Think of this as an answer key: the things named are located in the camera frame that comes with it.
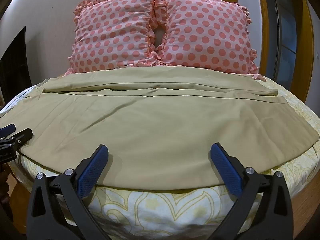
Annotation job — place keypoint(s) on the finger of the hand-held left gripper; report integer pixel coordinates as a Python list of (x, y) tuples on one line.
[(23, 135), (7, 129)]

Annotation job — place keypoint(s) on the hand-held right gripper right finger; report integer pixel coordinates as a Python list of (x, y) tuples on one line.
[(223, 166)]

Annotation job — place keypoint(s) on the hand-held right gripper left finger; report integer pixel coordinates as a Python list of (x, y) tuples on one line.
[(93, 166)]

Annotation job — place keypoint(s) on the khaki pants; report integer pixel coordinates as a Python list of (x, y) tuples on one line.
[(160, 120)]

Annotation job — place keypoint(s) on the yellow patterned bed sheet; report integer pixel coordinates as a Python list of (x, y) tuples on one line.
[(160, 210)]

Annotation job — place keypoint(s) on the pink polka dot pillow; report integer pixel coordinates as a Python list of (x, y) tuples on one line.
[(207, 30), (112, 30)]

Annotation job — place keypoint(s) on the wooden bed frame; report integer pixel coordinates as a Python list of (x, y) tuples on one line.
[(15, 200)]

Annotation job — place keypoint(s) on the dark wall panel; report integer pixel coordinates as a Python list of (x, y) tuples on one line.
[(13, 62)]

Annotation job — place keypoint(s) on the wooden door frame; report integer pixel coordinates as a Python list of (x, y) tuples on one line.
[(265, 30)]

